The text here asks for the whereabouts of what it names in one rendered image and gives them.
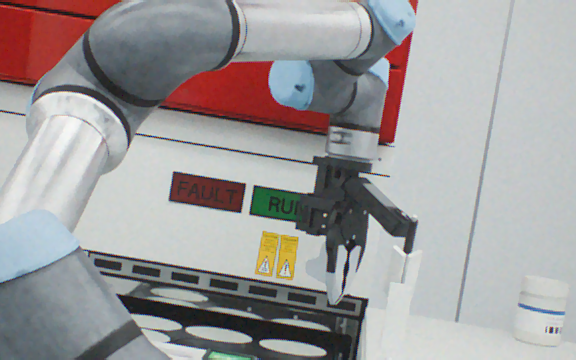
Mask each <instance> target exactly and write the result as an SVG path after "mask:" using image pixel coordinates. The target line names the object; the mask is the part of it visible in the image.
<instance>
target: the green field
mask: <svg viewBox="0 0 576 360"><path fill-rule="evenodd" d="M299 198H300V195H299V194H288V193H282V192H276V191H270V190H264V189H259V188H256V191H255V196H254V202H253V208H252V213H257V214H263V215H268V216H273V217H279V218H285V219H291V220H297V210H298V204H299Z"/></svg>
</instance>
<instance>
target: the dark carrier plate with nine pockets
mask: <svg viewBox="0 0 576 360"><path fill-rule="evenodd" d="M128 311H129V313H130V314H134V315H145V316H152V317H158V318H162V319H165V320H169V321H172V322H175V323H177V324H179V325H181V327H182V328H179V329H171V330H165V329H154V328H145V329H150V330H154V331H157V332H160V333H163V334H164V335H166V336H168V337H169V338H170V340H169V341H167V342H163V343H168V344H174V345H179V346H185V347H190V348H196V349H201V350H206V351H207V349H208V348H211V349H216V350H222V351H228V352H232V353H238V354H243V355H249V356H255V357H257V360H332V349H331V348H329V347H326V346H324V345H321V344H316V343H310V342H304V341H299V340H294V339H289V338H283V337H277V336H272V335H266V334H261V333H256V332H250V331H244V330H239V329H233V328H223V327H217V326H211V325H206V324H200V323H195V322H190V321H184V320H179V319H173V318H167V317H163V316H157V315H151V314H146V313H140V312H134V311H130V310H128ZM191 327H209V328H223V329H229V330H232V331H236V332H239V333H242V334H245V335H247V336H249V337H251V338H252V341H250V342H243V343H236V342H225V341H218V340H212V339H207V338H203V337H199V336H197V335H194V334H192V333H189V332H188V331H186V328H191ZM263 340H286V341H294V342H299V343H304V344H308V345H312V346H315V347H318V348H321V349H323V350H325V351H326V352H327V354H326V355H323V356H301V355H294V354H288V353H283V352H278V351H275V350H271V349H268V348H265V347H264V346H262V345H261V344H260V342H261V341H263Z"/></svg>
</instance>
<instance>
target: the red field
mask: <svg viewBox="0 0 576 360"><path fill-rule="evenodd" d="M242 190H243V186H242V185H236V184H231V183H225V182H219V181H213V180H208V179H202V178H197V177H191V176H185V175H179V174H175V176H174V182H173V188H172V194H171V199H177V200H183V201H189V202H195V203H200V204H205V205H211V206H217V207H223V208H229V209H234V210H239V207H240V201H241V195H242Z"/></svg>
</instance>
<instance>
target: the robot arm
mask: <svg viewBox="0 0 576 360"><path fill-rule="evenodd" d="M415 25H416V17H415V13H414V11H413V9H412V7H411V6H410V4H409V2H408V1H407V0H362V1H360V2H359V1H336V0H124V1H122V2H119V3H117V4H115V5H114V6H112V7H111V8H109V9H108V10H106V11H105V12H103V13H102V14H101V15H100V16H99V17H98V18H97V19H96V20H94V22H93V24H92V26H91V27H90V28H89V29H88V30H87V31H86V32H85V33H84V34H83V36H82V37H81V38H80V39H79V40H78V41H77V42H76V43H75V44H74V46H73V47H72V48H71V49H70V50H69V51H68V52H67V53H66V54H65V55H64V56H63V57H62V58H61V59H60V60H59V62H58V64H57V65H56V66H55V67H54V68H53V69H52V70H50V71H49V72H48V73H46V74H45V75H44V76H43V77H42V78H41V80H40V81H39V82H38V84H37V85H36V87H35V88H34V89H33V92H32V94H31V95H30V97H29V100H28V102H27V106H26V113H25V118H26V122H25V128H26V133H27V137H28V141H27V143H26V145H25V148H24V150H23V152H22V154H21V155H20V157H19V158H18V160H17V161H16V163H15V165H14V167H13V168H12V170H11V172H10V174H9V176H8V177H7V179H6V181H5V183H4V184H3V186H2V188H1V190H0V360H173V359H172V358H170V357H169V356H168V355H166V354H165V353H164V352H163V351H162V350H160V349H159V348H158V347H156V346H155V345H154V344H153V343H152V342H151V341H150V340H149V339H148V338H147V336H146V335H145V334H144V332H143V331H142V330H141V328H139V327H138V325H137V324H136V322H135V321H134V320H133V318H132V317H131V314H130V313H129V311H128V310H127V309H126V307H125V306H124V305H123V303H122V302H121V301H120V299H119V298H118V296H117V295H115V293H114V292H113V291H112V289H111V288H110V286H109V285H108V284H107V282H106V281H105V280H104V278H103V277H102V275H101V274H100V273H99V271H98V270H97V267H96V266H95V264H94V263H93V262H92V261H91V260H90V259H89V257H88V256H87V255H86V253H85V252H84V250H83V249H82V248H81V246H80V241H79V239H78V238H77V237H76V236H74V235H72V234H73V232H74V230H75V228H76V227H77V224H78V222H79V220H80V218H81V216H82V214H83V212H84V210H85V208H86V206H87V203H88V201H89V199H90V197H91V195H92V193H93V192H94V190H95V188H96V185H97V181H98V179H99V177H100V176H101V175H104V174H107V173H109V172H111V171H113V170H114V169H115V168H117V167H118V166H119V165H120V163H121V162H122V161H123V160H124V158H125V156H126V154H127V152H128V150H129V148H130V143H131V141H132V139H133V137H134V135H135V133H136V131H137V129H138V128H139V126H141V124H142V123H143V122H144V121H145V120H146V119H147V118H148V117H149V116H150V115H151V114H152V113H153V112H154V111H155V110H156V109H157V108H158V107H159V106H160V105H161V104H162V103H163V102H164V100H165V99H166V98H167V97H168V96H169V95H170V94H171V93H172V92H174V91H175V90H176V89H177V88H178V87H179V86H180V85H181V84H183V83H184V82H186V81H187V80H189V79H190V78H192V77H193V76H195V75H197V74H198V73H200V72H203V71H216V70H220V69H222V68H224V67H226V66H227V65H228V64H229V63H230V61H270V60H275V61H274V63H273V64H272V67H271V69H270V73H269V80H268V83H269V89H270V93H271V94H272V96H273V97H274V99H275V100H276V101H277V102H279V103H280V104H282V105H286V106H290V107H294V108H296V109H297V110H308V111H314V112H320V113H326V114H330V122H329V126H331V127H329V128H328V134H327V140H326V146H325V152H326V153H328V154H329V155H328V156H325V157H324V158H323V157H318V156H313V161H312V164H314V165H318V168H317V174H316V180H315V186H314V192H313V193H307V194H300V198H299V204H298V210H297V222H296V228H295V229H297V230H300V231H305V234H309V235H313V236H321V235H324V236H326V241H324V242H323V243H322V245H321V249H320V254H319V256H318V257H316V258H313V259H310V260H308V261H306V263H305V271H306V272H307V274H309V275H310V276H312V277H314V278H315V279H317V280H319V281H321V282H322V283H324V284H325V285H326V286H327V294H328V298H329V301H330V304H337V303H338V301H339V300H340V299H341V297H342V296H343V295H344V294H345V293H346V291H347V289H348V287H349V286H350V284H351V282H352V280H353V278H354V276H355V273H356V272H357V271H358V268H359V266H360V263H361V261H362V259H363V256H364V250H365V246H366V239H367V230H368V219H369V214H370V215H371V216H372V217H373V218H374V219H375V220H376V221H377V222H378V223H379V224H380V225H381V226H382V228H384V229H385V231H387V232H388V233H389V234H390V235H392V236H394V237H404V238H405V235H406V231H407V227H408V222H409V219H411V218H410V217H409V216H408V215H407V214H406V213H404V212H403V211H402V210H400V209H399V208H398V207H397V206H396V205H395V204H394V203H393V202H392V201H391V200H390V199H389V198H388V197H387V196H386V195H385V194H383V193H382V192H381V191H380V190H378V189H377V188H376V187H375V186H374V185H373V184H372V183H371V182H370V181H369V180H368V179H367V178H364V177H361V176H359V173H360V170H362V171H369V172H371V170H372V164H373V163H371V162H370V161H374V160H375V156H376V150H377V144H378V138H379V134H377V133H379V130H380V125H381V120H382V114H383V108H384V102H385V96H386V91H387V90H388V77H389V62H388V60H387V59H386V58H385V56H386V55H387V54H388V53H389V52H391V51H392V50H393V49H394V48H395V47H396V46H397V45H401V41H402V40H403V39H404V38H405V37H406V36H407V35H408V34H409V33H410V32H411V31H412V30H413V29H414V27H415ZM341 127H343V128H341ZM347 128H349V129H347ZM353 129H356V130H353ZM359 130H361V131H359ZM364 131H367V132H364ZM371 132H373V133H371ZM301 205H304V207H303V213H302V219H301V223H299V218H300V211H301ZM347 241H349V243H347ZM351 244H352V245H351Z"/></svg>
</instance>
